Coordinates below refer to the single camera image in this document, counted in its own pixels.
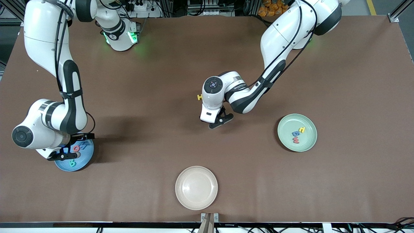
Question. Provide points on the large blue foam letter W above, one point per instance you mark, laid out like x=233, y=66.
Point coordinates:
x=83, y=145

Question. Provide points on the green plate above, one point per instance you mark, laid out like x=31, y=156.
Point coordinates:
x=307, y=142

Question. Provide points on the teal foam letter R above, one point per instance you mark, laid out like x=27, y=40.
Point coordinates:
x=72, y=163

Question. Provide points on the grey electronics rack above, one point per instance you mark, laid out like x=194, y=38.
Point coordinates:
x=210, y=6

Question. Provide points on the red foam letter w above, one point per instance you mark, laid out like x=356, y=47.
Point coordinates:
x=295, y=140

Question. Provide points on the blue plate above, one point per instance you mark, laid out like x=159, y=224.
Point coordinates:
x=85, y=158

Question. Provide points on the white power strip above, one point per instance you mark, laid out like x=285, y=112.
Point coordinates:
x=141, y=5

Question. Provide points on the red foam letter Q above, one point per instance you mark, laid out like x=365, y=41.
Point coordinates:
x=76, y=148

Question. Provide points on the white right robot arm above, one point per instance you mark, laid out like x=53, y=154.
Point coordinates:
x=42, y=38

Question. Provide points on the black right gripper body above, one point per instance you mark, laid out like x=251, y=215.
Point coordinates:
x=78, y=137

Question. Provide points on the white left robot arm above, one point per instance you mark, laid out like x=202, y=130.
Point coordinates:
x=278, y=35

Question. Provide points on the pile of orange items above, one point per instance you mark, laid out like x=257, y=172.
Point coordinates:
x=268, y=8

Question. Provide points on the black table edge rail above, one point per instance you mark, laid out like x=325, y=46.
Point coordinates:
x=97, y=225

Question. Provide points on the beige plate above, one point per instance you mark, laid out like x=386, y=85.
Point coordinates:
x=196, y=187

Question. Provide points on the aluminium frame profile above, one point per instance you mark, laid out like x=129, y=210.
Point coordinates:
x=396, y=14

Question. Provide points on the aluminium camera mast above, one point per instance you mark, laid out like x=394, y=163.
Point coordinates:
x=208, y=218

